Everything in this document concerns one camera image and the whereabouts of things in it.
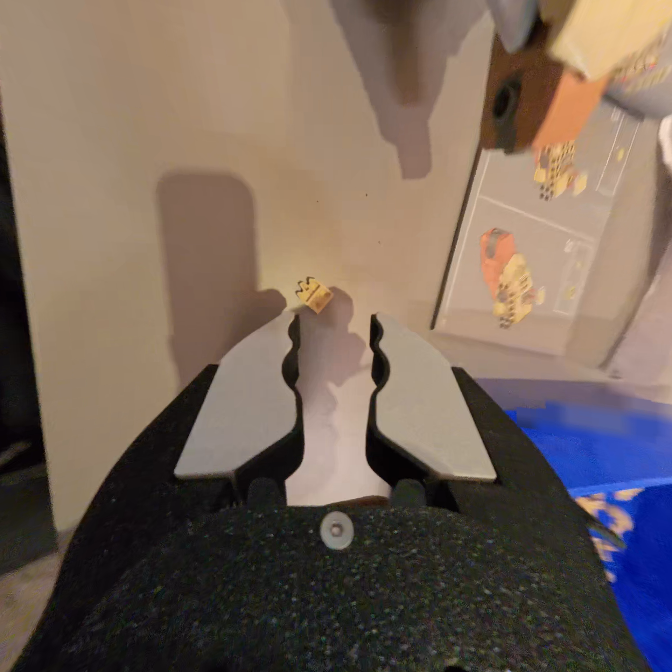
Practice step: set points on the grey instruction booklet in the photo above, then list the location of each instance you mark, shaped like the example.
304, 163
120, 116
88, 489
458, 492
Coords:
551, 220

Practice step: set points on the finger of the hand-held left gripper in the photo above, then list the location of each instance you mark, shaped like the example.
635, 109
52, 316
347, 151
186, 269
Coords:
512, 21
651, 94

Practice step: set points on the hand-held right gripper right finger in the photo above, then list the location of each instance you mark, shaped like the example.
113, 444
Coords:
425, 414

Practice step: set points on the tan claw brick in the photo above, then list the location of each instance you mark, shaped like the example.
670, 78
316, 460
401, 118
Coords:
317, 299

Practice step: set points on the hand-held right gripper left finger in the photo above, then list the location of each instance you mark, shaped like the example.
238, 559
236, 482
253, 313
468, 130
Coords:
241, 414

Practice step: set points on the pile of loose tan bricks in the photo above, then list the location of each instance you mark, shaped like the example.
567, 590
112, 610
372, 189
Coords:
619, 517

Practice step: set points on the blue plastic bin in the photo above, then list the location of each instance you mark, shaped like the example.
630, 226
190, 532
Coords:
577, 456

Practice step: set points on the tan and orange brick model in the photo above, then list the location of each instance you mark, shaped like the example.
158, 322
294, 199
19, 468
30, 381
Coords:
572, 110

